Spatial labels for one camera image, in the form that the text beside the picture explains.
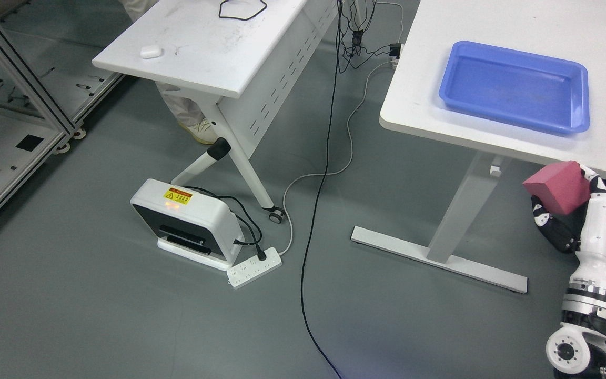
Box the blue tray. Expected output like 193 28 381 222
438 41 590 134

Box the pink block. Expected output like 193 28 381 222
523 161 591 214

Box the aluminium frame rack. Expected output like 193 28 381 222
0 1 130 208

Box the person in beige trousers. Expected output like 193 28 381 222
120 1 217 145

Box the long black cable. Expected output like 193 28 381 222
300 0 346 379

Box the white folding table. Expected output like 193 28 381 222
92 1 337 223

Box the white power strip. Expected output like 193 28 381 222
227 247 282 288

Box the white cable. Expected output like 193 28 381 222
261 58 401 258

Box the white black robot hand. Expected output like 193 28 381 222
531 164 606 287

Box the white earbuds case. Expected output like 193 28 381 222
139 45 164 59

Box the white desk with leg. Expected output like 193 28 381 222
351 1 606 293

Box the white floor appliance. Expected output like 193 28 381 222
130 179 244 271

